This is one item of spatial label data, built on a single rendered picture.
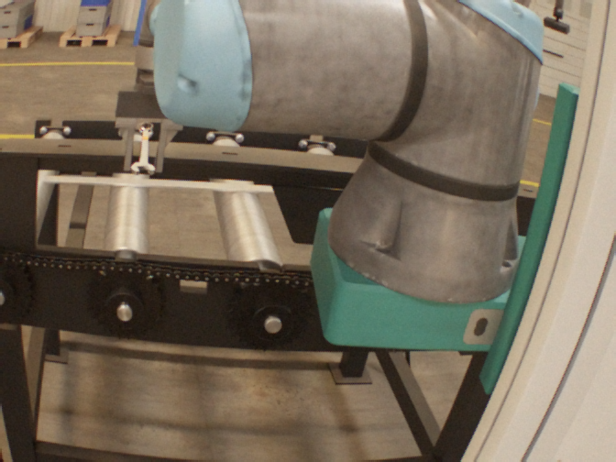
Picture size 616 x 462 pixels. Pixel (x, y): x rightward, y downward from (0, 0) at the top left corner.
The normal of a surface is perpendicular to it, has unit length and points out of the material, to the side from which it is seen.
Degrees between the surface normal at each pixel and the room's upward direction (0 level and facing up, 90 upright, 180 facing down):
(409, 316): 90
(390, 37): 68
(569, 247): 90
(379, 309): 90
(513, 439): 90
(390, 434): 0
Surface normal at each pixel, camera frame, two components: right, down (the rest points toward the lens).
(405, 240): -0.40, -0.04
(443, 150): -0.32, 0.35
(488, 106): 0.22, 0.50
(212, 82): 0.14, 0.71
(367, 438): 0.16, -0.90
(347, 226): -0.79, -0.27
